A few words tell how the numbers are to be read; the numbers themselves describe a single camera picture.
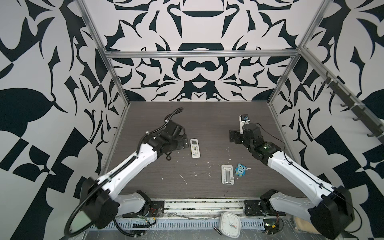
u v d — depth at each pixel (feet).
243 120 2.28
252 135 1.93
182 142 2.34
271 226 2.33
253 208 2.44
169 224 2.34
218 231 2.24
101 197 1.25
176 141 2.32
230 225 2.21
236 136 2.37
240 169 2.82
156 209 2.39
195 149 3.07
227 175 2.72
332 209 1.27
